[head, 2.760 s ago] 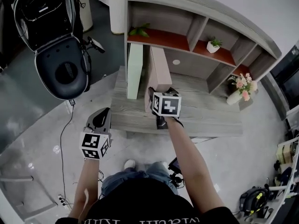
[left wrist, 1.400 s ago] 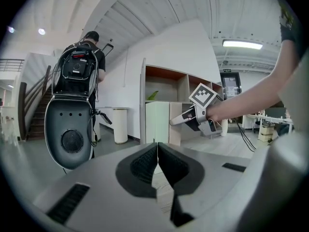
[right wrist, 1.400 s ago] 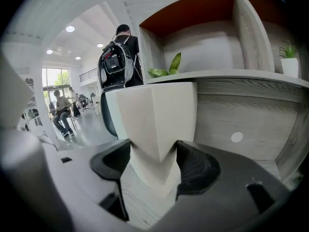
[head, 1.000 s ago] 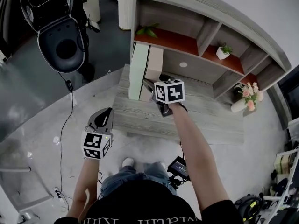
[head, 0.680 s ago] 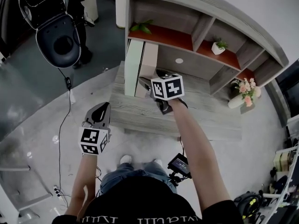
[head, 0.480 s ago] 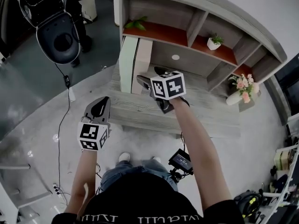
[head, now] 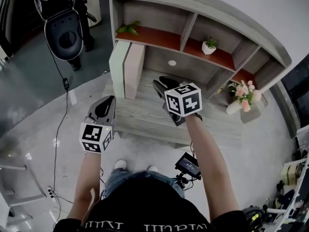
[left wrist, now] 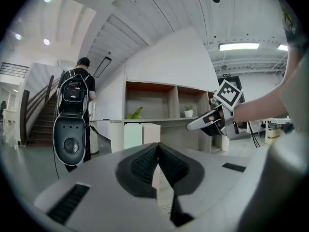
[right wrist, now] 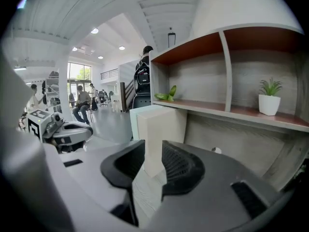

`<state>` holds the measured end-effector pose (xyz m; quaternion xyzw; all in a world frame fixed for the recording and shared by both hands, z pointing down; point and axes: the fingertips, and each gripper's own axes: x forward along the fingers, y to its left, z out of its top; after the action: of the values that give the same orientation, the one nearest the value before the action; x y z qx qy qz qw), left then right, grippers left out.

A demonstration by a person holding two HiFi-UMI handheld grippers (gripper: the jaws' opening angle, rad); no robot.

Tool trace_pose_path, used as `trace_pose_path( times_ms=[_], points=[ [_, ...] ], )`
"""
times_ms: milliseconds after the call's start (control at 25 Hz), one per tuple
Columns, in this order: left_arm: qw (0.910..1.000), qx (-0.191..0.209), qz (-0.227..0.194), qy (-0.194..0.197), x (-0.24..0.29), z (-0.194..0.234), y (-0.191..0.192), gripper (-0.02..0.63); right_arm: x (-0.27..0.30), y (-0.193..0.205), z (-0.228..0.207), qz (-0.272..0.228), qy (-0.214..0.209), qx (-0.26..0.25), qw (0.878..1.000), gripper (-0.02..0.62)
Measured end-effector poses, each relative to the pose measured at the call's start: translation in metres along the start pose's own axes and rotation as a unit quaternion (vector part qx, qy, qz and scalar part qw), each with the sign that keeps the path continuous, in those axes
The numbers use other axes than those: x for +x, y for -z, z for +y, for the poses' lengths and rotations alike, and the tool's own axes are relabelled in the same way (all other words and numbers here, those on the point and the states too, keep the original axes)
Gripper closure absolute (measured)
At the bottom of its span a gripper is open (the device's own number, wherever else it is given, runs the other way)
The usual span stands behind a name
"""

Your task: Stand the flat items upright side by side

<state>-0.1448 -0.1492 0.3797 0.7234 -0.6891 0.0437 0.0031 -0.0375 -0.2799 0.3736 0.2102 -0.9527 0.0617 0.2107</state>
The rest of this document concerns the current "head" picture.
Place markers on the grey metal table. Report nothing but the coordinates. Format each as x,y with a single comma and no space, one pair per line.
17,197

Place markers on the person's black shirt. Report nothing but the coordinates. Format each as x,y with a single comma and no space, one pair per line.
149,207

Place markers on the grey wooden shelf unit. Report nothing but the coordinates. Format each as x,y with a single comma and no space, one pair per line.
169,13

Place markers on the black device with yellow marks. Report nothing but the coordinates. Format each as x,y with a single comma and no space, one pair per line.
254,217

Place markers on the person's white shoe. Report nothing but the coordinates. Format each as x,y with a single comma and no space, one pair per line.
152,169
120,164

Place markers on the person's left white shoe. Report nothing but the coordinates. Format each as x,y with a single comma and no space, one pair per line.
120,164

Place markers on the white metal rack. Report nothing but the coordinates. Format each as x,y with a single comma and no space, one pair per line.
298,178

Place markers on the person's left forearm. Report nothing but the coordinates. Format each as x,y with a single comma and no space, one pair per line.
89,178

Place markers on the person's blue jeans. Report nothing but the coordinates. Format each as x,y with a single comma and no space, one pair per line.
120,180

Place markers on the pink flowers in white vase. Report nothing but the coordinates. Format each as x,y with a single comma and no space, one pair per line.
243,95

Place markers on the white cabinet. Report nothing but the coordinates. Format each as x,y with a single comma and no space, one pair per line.
93,4

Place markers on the person's right forearm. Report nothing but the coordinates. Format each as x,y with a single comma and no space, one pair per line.
207,163

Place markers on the white item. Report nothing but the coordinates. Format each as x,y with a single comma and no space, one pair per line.
118,69

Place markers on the open black hard case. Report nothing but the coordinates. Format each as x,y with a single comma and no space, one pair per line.
64,40

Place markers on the black power adapter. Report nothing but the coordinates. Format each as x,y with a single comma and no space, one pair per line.
65,83

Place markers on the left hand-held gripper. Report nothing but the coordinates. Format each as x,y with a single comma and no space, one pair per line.
93,133

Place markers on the small black monitor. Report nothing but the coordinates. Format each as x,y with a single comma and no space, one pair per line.
188,167

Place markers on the person's right white shoe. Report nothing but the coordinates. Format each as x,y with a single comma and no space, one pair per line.
152,169

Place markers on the small plant in white pot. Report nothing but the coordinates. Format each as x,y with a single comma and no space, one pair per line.
208,47

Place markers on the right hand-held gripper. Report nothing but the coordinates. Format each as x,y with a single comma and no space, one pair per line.
190,100

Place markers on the green leaf sprig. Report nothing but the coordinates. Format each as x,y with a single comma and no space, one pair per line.
129,28

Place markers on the grey square block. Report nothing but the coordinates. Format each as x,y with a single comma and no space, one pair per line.
251,115

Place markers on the white power strip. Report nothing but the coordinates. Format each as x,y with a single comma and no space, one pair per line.
50,192

